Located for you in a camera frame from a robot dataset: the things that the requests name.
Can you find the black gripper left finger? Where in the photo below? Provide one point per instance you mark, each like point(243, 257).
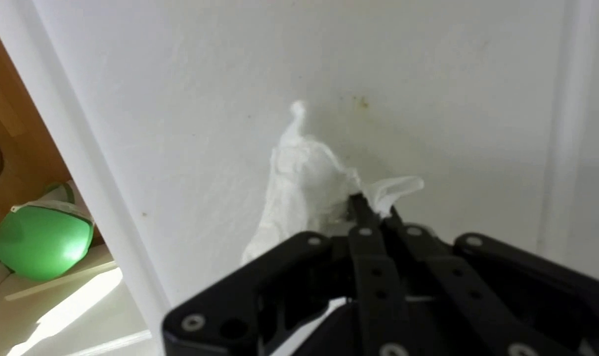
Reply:
point(245, 308)

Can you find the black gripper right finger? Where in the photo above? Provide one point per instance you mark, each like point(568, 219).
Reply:
point(528, 296)

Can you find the white paper towel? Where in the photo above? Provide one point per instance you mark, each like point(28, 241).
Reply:
point(305, 183)

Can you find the white cutting board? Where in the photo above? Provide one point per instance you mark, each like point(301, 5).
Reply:
point(180, 98)

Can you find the green round object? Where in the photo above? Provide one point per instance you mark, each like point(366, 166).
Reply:
point(42, 243)

